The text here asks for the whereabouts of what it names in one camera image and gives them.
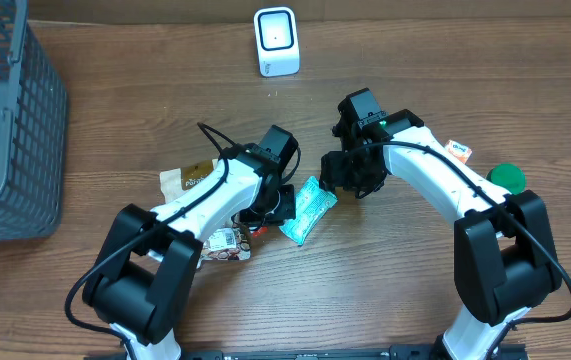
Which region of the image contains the orange small box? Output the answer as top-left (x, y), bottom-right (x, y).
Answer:
top-left (445, 140), bottom-right (472, 164)

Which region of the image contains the green lid jar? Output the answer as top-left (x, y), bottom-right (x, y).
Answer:
top-left (486, 163), bottom-right (527, 194)

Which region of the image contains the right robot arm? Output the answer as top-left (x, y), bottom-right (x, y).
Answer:
top-left (320, 88), bottom-right (566, 359)

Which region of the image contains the brown snack pouch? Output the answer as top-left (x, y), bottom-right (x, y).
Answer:
top-left (159, 159), bottom-right (251, 268)

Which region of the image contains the red stick sachet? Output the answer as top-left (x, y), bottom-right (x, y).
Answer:
top-left (250, 226), bottom-right (268, 238)

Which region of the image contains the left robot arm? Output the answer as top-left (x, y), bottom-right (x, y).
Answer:
top-left (68, 125), bottom-right (300, 359)

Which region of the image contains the white barcode scanner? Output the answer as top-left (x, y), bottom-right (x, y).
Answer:
top-left (253, 6), bottom-right (301, 77)

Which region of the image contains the teal wipes packet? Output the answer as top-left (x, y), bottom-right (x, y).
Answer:
top-left (279, 176), bottom-right (338, 246)

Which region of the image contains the grey plastic mesh basket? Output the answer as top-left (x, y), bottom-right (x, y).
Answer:
top-left (0, 0), bottom-right (69, 241)

